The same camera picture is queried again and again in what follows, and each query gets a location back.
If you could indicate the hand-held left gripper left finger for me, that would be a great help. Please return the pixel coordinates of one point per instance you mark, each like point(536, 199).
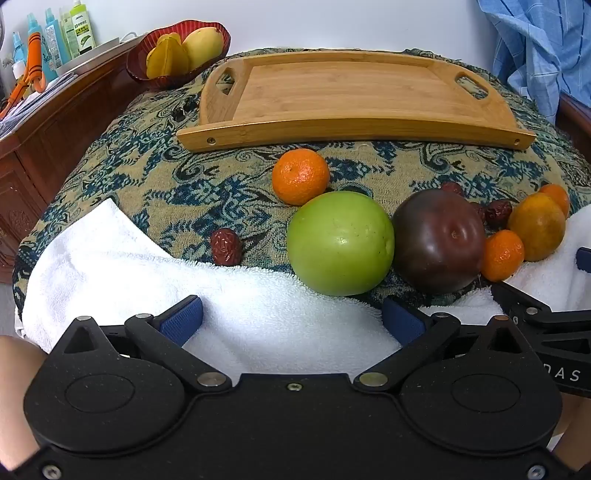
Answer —
point(182, 319)

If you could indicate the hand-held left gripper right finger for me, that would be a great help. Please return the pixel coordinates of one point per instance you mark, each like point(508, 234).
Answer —
point(402, 323)

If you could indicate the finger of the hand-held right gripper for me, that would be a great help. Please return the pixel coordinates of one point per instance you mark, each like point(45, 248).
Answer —
point(531, 302)
point(584, 261)

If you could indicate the tangerine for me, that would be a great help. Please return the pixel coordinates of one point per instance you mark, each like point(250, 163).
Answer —
point(503, 256)
point(558, 196)
point(300, 177)

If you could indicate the yellow-orange orange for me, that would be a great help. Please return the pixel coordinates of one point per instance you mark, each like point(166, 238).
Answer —
point(538, 226)

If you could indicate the wooden tray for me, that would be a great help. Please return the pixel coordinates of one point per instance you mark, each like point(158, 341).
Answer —
point(346, 92)

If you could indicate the person's right leg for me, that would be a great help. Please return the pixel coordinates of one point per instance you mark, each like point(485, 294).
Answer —
point(575, 415)

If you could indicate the person's leg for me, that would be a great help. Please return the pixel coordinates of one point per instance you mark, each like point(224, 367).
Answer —
point(14, 392)
point(575, 415)

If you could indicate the white towel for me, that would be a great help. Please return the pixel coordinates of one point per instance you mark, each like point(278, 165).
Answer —
point(115, 277)

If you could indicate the red date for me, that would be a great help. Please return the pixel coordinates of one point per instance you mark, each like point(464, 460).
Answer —
point(226, 247)
point(479, 212)
point(499, 213)
point(452, 188)

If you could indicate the dark purple plum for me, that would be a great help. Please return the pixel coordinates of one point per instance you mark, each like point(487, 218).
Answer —
point(434, 240)

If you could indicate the green apple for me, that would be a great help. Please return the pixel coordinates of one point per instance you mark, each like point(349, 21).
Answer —
point(339, 244)

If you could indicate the dark wooden furniture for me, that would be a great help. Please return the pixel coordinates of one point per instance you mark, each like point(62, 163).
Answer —
point(577, 127)

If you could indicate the blue and tan patterned blanket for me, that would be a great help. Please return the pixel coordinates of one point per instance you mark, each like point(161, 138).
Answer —
point(161, 184)

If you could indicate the person's left leg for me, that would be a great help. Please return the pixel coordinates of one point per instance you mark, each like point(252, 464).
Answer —
point(14, 392)

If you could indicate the blue striped cloth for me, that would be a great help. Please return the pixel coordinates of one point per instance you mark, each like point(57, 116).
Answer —
point(540, 50)

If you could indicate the dark wooden cabinet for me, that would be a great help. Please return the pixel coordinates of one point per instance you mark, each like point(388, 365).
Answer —
point(46, 147)

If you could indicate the dark red glass bowl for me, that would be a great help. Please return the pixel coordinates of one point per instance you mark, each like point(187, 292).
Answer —
point(136, 69)

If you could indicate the yellow starfruit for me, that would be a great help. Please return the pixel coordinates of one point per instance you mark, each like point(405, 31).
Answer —
point(168, 57)

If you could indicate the stack of papers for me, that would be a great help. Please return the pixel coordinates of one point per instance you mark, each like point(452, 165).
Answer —
point(32, 104)

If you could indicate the yellow mango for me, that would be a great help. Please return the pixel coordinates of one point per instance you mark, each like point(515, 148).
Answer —
point(203, 46)

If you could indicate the green and white bottle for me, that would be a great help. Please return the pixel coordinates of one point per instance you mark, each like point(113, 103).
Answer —
point(81, 27)

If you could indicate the small blue bottle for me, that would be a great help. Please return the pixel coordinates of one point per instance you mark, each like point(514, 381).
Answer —
point(17, 50)

